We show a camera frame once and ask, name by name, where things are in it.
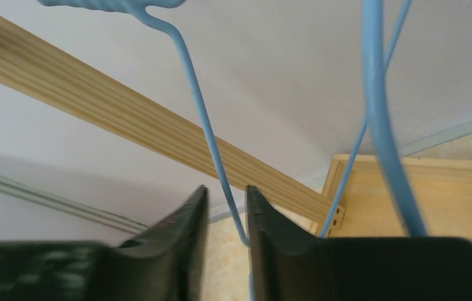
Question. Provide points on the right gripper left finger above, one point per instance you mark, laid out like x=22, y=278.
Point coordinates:
x=164, y=262

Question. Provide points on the light blue wire hanger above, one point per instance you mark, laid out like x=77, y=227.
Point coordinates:
x=375, y=61
x=138, y=10

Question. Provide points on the wooden hanger rack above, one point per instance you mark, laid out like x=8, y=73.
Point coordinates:
x=36, y=68

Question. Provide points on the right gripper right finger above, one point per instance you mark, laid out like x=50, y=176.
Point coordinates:
x=289, y=263

